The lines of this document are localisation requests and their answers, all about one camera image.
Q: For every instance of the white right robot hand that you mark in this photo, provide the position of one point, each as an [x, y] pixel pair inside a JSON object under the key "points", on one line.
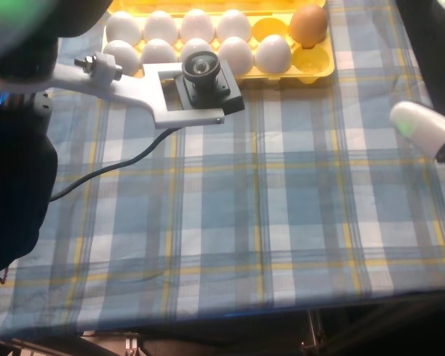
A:
{"points": [[419, 124]]}

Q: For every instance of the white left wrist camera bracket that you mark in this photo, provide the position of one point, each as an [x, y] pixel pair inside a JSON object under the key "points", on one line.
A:
{"points": [[133, 91]]}

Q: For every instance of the blue plaid tablecloth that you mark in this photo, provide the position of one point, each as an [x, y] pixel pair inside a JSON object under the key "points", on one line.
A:
{"points": [[244, 204]]}

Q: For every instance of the yellow egg carton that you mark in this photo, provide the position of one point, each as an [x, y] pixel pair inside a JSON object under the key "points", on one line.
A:
{"points": [[311, 65]]}

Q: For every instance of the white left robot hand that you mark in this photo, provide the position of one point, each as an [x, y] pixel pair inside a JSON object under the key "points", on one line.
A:
{"points": [[15, 178]]}

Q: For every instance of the brown egg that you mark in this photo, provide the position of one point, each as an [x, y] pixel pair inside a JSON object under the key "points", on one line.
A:
{"points": [[308, 24]]}

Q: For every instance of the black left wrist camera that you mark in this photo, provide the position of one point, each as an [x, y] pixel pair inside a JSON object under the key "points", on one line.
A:
{"points": [[202, 74]]}

